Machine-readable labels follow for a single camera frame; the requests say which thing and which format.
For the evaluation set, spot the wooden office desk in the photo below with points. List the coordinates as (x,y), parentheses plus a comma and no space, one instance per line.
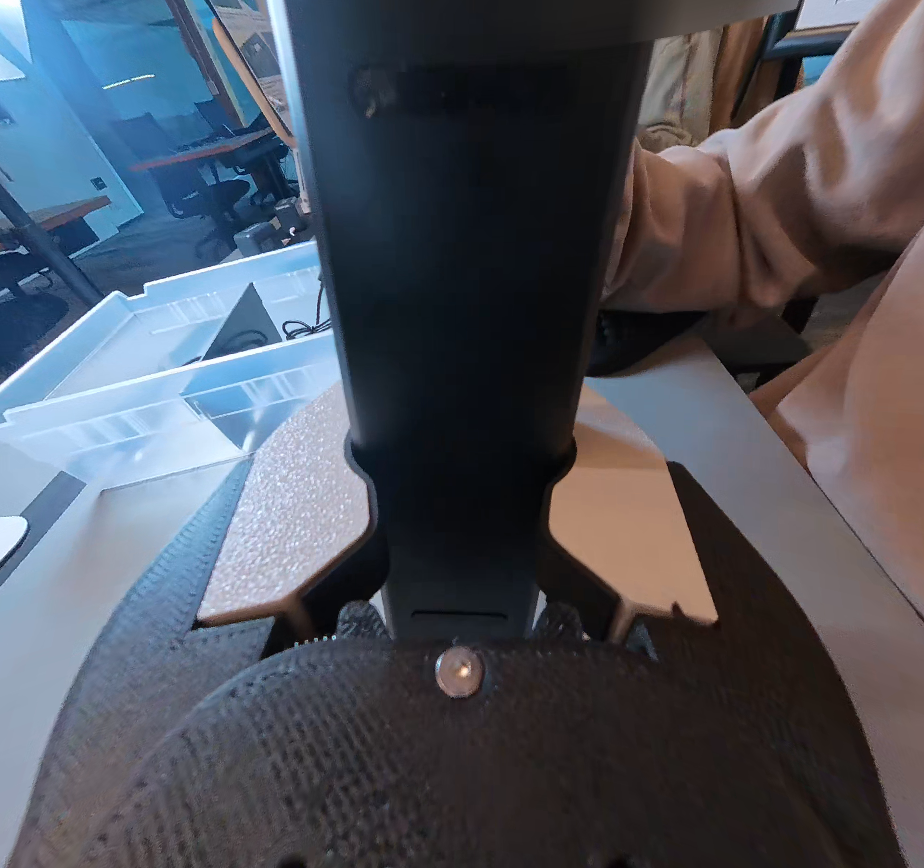
(58,211)
(209,148)

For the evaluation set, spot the person's right forearm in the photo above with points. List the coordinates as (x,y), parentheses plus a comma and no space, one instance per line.
(758,197)

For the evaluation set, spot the beige hanging jacket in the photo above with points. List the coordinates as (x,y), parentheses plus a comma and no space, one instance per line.
(686,81)

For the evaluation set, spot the clear plastic bin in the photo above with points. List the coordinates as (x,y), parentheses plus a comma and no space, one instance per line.
(108,348)

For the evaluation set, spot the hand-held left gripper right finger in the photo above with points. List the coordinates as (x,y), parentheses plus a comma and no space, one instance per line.
(621,521)

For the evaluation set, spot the black table mat strip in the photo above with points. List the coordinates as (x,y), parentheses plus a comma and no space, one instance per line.
(43,518)

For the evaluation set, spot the tan poster board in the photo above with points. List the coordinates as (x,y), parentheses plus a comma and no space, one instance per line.
(238,31)

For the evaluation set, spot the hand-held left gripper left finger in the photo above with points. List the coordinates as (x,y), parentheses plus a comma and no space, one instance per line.
(289,521)

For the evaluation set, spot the grey boxy device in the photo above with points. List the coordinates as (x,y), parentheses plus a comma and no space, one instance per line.
(271,229)

